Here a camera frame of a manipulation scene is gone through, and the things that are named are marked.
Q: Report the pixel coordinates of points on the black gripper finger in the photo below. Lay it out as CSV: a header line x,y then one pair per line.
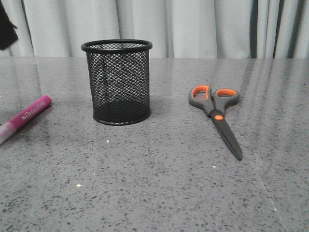
x,y
8,34

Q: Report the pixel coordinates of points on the pink marker pen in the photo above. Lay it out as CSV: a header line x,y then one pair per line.
x,y
23,117

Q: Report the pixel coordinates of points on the grey curtain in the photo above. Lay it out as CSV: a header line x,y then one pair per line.
x,y
176,28

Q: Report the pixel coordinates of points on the black mesh pen holder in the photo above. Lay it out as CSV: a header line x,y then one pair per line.
x,y
119,77

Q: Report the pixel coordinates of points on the grey orange scissors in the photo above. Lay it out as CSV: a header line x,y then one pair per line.
x,y
214,104

